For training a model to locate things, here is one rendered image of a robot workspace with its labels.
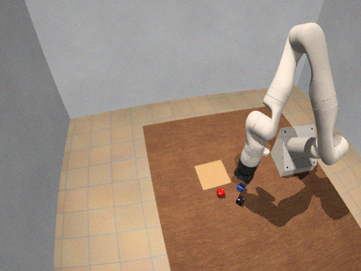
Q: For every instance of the black die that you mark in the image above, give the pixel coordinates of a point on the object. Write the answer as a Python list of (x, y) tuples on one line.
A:
[(240, 200)]

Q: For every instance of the blue die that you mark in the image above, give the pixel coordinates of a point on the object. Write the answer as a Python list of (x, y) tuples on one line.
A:
[(240, 187)]

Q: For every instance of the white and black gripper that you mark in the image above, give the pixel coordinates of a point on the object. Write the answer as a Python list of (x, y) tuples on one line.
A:
[(248, 166)]

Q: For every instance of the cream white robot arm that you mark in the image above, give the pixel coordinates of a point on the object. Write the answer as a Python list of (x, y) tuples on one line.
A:
[(259, 128)]

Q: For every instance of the red die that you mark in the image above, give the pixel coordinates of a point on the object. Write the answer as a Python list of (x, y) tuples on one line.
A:
[(220, 192)]

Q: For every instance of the tan square mat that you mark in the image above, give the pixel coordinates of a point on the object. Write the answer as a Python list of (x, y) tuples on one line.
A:
[(212, 174)]

